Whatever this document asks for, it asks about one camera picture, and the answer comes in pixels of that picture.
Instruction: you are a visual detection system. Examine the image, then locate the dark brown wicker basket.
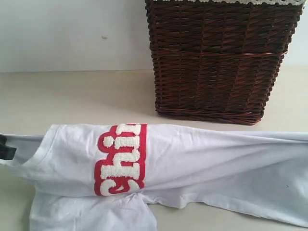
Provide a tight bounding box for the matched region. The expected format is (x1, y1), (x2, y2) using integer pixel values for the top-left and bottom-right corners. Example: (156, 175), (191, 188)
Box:
(145, 4), (304, 125)

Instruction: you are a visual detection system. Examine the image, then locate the white t-shirt red lettering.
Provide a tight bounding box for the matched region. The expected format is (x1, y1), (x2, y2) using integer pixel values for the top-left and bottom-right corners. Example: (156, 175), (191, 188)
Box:
(0, 124), (308, 231)

